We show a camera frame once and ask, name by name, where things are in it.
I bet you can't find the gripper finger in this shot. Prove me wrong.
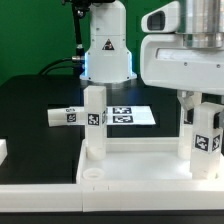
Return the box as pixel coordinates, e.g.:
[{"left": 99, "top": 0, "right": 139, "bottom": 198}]
[{"left": 213, "top": 112, "right": 222, "bottom": 129}]

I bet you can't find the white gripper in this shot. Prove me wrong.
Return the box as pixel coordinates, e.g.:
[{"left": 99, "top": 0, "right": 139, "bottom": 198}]
[{"left": 140, "top": 0, "right": 224, "bottom": 124}]

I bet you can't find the white desk top tray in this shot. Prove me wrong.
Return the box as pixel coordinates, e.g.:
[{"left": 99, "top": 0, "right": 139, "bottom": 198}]
[{"left": 76, "top": 137, "right": 224, "bottom": 187}]

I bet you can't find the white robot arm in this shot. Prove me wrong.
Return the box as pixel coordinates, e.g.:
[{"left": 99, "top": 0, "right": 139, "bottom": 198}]
[{"left": 81, "top": 0, "right": 224, "bottom": 95}]

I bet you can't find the white marker sheet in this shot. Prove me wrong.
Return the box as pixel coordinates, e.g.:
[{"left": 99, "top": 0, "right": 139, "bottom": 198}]
[{"left": 107, "top": 106, "right": 156, "bottom": 125}]

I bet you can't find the white front fence bar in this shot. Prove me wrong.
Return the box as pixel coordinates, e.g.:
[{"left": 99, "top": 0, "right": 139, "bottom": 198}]
[{"left": 0, "top": 181, "right": 224, "bottom": 212}]

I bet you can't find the white fence bar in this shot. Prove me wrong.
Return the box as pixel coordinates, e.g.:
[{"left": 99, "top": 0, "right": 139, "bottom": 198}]
[
  {"left": 0, "top": 181, "right": 224, "bottom": 212},
  {"left": 0, "top": 139, "right": 7, "bottom": 165}
]

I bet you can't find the white left fence bar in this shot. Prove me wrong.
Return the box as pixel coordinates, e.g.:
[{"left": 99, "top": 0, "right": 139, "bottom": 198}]
[{"left": 0, "top": 139, "right": 7, "bottom": 165}]

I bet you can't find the black cable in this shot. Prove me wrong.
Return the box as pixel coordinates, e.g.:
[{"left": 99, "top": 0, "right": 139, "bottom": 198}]
[{"left": 37, "top": 55, "right": 85, "bottom": 76}]

